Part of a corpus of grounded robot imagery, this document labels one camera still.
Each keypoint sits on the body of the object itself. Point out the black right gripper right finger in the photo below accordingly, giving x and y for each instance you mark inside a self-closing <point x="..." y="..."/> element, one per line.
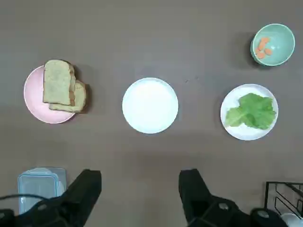
<point x="194" y="194"/>

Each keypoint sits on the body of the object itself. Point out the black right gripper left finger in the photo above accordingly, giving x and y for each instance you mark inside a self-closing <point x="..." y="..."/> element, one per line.
<point x="80" y="196"/>

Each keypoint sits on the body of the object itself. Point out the brown-crust bread slice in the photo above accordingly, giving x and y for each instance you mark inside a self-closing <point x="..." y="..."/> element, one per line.
<point x="56" y="82"/>
<point x="79" y="99"/>

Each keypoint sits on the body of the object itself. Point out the pale green bowl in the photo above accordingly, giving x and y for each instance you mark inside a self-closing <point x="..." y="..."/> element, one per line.
<point x="281" y="45"/>

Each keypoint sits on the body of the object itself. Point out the pale pinkish round plate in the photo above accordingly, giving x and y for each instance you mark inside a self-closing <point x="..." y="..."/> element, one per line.
<point x="246" y="134"/>

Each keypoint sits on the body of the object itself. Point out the white round plate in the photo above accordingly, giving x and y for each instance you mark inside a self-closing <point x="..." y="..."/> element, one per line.
<point x="150" y="105"/>

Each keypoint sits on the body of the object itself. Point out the pink round plate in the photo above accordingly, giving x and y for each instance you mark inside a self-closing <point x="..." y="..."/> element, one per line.
<point x="33" y="99"/>

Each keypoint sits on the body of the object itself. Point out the clear plastic food container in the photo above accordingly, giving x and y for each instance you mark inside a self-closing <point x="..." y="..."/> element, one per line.
<point x="35" y="184"/>

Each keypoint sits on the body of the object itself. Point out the white ceramic cup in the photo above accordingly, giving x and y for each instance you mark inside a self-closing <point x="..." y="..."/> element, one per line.
<point x="293" y="220"/>

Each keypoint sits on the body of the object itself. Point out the green lettuce leaf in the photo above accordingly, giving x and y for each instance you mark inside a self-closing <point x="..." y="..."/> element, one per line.
<point x="255" y="111"/>

